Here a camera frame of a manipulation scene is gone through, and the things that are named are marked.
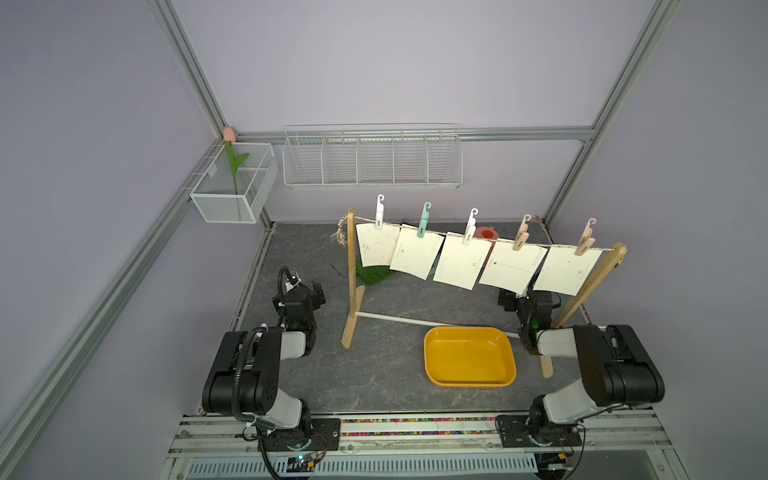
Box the artificial pink tulip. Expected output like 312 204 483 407
222 126 250 195

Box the small white mesh basket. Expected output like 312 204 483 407
190 141 279 224

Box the beige clothespin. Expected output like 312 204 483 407
575 218 597 256
513 214 532 251

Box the yellow plastic tray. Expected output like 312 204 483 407
423 326 517 388

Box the pink watering can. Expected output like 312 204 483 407
474 227 499 241

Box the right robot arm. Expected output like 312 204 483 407
498 289 666 434

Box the long white wire basket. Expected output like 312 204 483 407
282 123 463 189

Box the rope string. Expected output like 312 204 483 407
353 215 613 250

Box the green clothespin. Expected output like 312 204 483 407
417 201 431 238

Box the white clothespin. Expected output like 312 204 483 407
462 208 479 246
374 194 385 230

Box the white postcard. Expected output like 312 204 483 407
433 233 492 290
390 224 445 280
356 223 401 267
533 246 605 296
479 239 548 294

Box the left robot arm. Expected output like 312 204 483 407
201 281 325 438

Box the wooden clothesline stand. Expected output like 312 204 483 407
336 209 627 349

